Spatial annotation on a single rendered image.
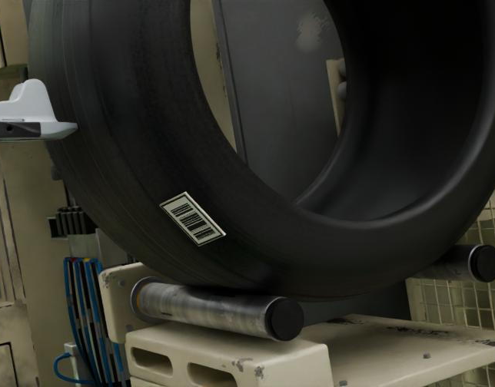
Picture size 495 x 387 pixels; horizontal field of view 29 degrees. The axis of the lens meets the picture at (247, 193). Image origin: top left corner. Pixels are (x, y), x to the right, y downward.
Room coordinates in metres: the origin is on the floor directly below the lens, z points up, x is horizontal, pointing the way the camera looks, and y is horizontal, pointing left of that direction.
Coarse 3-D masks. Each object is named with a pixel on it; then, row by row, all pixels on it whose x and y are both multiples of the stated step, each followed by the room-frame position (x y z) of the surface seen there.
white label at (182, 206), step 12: (168, 204) 0.94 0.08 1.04; (180, 204) 0.94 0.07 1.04; (192, 204) 0.93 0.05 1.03; (180, 216) 0.95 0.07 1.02; (192, 216) 0.94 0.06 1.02; (204, 216) 0.93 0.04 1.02; (192, 228) 0.95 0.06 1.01; (204, 228) 0.94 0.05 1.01; (216, 228) 0.94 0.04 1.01; (204, 240) 0.96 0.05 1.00
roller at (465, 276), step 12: (456, 252) 1.13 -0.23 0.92; (468, 252) 1.12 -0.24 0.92; (480, 252) 1.10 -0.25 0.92; (492, 252) 1.11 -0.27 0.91; (432, 264) 1.16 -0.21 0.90; (444, 264) 1.14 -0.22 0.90; (456, 264) 1.13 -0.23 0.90; (468, 264) 1.11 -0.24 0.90; (480, 264) 1.10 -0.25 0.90; (492, 264) 1.11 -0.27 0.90; (420, 276) 1.20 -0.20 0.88; (432, 276) 1.18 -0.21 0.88; (444, 276) 1.15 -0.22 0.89; (456, 276) 1.14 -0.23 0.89; (468, 276) 1.12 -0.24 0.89; (480, 276) 1.10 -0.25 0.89; (492, 276) 1.11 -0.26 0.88
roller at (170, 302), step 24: (144, 288) 1.26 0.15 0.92; (168, 288) 1.20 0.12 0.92; (192, 288) 1.15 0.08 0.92; (144, 312) 1.25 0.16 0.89; (168, 312) 1.18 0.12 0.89; (192, 312) 1.11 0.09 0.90; (216, 312) 1.06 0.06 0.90; (240, 312) 1.01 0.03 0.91; (264, 312) 0.97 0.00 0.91; (288, 312) 0.97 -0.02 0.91; (264, 336) 0.99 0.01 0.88; (288, 336) 0.97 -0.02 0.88
